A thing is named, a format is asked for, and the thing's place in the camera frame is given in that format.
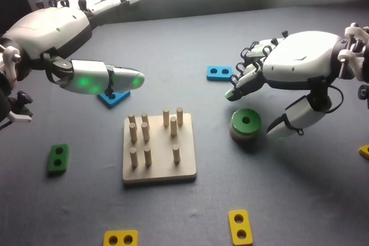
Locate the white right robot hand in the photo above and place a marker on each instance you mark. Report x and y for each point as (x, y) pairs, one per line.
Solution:
(299, 58)

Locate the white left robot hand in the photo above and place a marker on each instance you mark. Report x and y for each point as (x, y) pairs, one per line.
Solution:
(52, 33)

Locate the blue two-hole block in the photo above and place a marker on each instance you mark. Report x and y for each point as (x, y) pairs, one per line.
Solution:
(219, 71)

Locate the green two-hole block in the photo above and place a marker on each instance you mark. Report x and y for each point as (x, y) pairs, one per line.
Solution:
(58, 157)

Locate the wooden peg board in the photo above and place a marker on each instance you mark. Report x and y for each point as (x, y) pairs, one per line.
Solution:
(161, 168)

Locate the yellow two-hole block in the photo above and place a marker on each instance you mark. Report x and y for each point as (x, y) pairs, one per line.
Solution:
(240, 226)

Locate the yellow four-hole block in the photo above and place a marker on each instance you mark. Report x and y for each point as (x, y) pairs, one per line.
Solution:
(120, 234)

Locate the grey table cloth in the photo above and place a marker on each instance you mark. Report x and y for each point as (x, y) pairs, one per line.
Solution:
(288, 185)

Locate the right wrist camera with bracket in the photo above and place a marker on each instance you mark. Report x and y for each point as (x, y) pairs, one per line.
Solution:
(364, 92)

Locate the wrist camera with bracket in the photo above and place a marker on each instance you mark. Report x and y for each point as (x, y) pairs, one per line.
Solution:
(23, 100)
(364, 92)

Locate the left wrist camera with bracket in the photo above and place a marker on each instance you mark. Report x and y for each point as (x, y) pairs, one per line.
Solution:
(23, 100)

